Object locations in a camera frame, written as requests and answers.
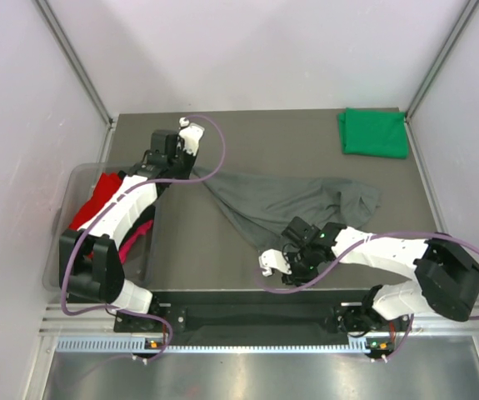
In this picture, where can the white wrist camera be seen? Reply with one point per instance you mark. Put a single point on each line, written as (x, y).
(273, 260)
(191, 134)

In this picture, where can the slotted cable duct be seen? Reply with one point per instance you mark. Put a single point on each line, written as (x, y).
(148, 346)

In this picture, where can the red t shirt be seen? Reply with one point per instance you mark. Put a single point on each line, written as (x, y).
(107, 185)

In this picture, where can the clear plastic bin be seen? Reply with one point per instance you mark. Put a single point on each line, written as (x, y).
(81, 183)

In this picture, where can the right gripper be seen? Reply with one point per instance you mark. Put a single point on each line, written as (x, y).
(296, 277)

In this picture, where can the pink t shirt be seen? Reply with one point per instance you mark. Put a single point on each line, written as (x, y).
(140, 231)

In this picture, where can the aluminium frame post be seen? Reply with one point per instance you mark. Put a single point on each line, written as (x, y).
(453, 37)
(55, 27)

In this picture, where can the right aluminium frame post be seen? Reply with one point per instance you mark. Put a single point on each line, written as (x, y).
(453, 37)

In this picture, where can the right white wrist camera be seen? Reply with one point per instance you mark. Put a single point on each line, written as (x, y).
(273, 260)

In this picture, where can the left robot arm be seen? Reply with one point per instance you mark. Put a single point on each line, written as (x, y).
(90, 264)

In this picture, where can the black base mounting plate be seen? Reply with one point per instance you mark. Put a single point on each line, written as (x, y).
(332, 311)

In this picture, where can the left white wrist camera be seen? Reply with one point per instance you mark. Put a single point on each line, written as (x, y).
(191, 134)

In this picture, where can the left aluminium frame post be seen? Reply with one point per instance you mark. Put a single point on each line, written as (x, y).
(55, 27)

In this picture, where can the grey t shirt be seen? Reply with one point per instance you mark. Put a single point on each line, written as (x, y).
(259, 207)

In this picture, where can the folded green t shirt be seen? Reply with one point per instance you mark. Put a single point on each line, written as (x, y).
(373, 133)

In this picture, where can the aluminium front rail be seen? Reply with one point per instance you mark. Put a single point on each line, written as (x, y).
(56, 322)

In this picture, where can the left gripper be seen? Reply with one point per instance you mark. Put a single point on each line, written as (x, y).
(190, 160)

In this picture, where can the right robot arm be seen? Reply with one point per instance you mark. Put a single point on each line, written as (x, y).
(441, 276)

